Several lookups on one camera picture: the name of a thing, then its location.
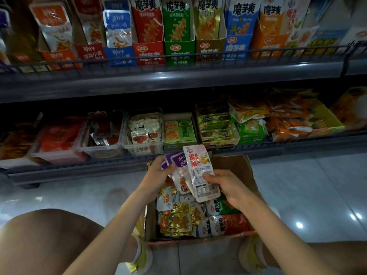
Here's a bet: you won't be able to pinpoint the row of snack display cartons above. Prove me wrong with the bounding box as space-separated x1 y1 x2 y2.
0 0 367 72

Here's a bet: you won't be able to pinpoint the clear plastic tray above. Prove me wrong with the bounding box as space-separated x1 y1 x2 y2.
29 116 89 165
0 123 41 170
80 110 128 159
123 110 166 155

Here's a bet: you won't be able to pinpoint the person's right hand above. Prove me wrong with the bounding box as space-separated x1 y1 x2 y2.
202 169 253 211

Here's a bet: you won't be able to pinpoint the person's left forearm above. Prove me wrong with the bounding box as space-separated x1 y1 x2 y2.
63 189 158 275

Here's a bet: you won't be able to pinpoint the person's leg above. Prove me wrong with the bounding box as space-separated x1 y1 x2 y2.
0 209 138 275
261 240 367 275

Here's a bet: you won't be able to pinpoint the green snack packets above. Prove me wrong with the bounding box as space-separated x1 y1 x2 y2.
235 117 269 146

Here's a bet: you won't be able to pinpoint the pile of red snack packets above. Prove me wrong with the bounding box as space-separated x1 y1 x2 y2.
40 118 87 152

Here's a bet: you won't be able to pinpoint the lime green display tray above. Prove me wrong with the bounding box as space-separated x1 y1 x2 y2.
307 99 346 136

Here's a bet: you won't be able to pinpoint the white red yellow snack packet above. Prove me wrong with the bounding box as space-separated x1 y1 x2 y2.
182 144 221 203

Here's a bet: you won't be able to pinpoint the handful of purple white packets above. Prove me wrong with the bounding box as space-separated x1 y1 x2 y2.
162 150 190 195

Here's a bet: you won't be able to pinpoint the green orange display carton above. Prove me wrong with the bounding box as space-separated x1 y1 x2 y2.
163 113 197 151

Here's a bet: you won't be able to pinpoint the person's right leg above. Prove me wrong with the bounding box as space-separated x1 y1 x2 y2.
261 240 367 275

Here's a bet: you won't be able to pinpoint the dark orange snack packs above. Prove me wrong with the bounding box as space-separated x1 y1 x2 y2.
0 126 38 159

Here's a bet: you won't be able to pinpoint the person's left shoe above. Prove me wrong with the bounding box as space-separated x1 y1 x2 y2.
125 229 154 274

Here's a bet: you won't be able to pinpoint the white sock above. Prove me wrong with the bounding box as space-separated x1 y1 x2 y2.
133 235 143 264

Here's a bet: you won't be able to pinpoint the brown cardboard box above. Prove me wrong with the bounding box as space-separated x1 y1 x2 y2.
143 154 265 245

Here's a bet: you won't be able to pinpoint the person's right forearm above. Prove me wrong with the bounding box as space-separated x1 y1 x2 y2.
232 194 339 275

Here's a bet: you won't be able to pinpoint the person's shoe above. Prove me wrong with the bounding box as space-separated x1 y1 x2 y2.
125 229 154 274
238 206 282 275

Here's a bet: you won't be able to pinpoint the grey metal store shelf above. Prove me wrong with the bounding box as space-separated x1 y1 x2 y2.
0 43 367 187

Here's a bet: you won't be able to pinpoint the person's left hand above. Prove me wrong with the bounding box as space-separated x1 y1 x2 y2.
138 155 177 198

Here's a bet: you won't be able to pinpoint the pile of orange yellow packets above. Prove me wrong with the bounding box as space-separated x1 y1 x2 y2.
228 91 322 141

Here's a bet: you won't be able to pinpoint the person's left leg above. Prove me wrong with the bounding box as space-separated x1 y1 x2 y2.
0 209 138 275

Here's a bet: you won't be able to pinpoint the person's right shoe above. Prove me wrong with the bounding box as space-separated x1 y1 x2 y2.
238 206 282 275

